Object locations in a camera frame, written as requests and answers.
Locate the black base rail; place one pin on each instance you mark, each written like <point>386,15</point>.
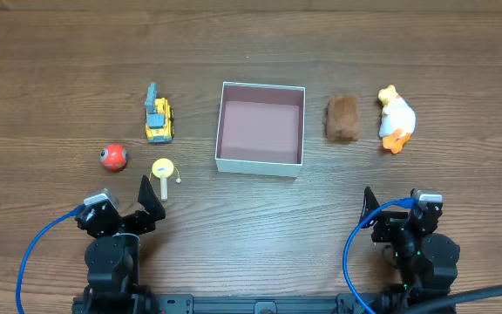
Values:
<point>188,304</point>

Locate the white box pink interior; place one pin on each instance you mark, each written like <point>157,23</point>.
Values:
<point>260,129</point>

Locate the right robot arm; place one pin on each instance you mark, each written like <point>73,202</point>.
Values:
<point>425,260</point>

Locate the brown furry plush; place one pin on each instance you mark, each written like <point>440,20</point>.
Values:
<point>342,119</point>

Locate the red eyeball toy ball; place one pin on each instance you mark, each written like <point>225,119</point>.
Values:
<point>114,157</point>

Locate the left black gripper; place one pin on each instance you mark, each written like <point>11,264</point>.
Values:
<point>130,220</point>

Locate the yellow toy excavator truck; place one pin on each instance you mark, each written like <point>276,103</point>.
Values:
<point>159,117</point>

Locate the white orange plush duck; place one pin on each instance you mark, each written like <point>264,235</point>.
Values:
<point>398,120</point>

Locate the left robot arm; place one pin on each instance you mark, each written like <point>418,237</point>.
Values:
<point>113,256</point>

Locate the yellow wooden rattle drum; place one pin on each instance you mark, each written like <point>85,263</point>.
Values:
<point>162,169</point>

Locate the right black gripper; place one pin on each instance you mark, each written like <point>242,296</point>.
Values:
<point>387,224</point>

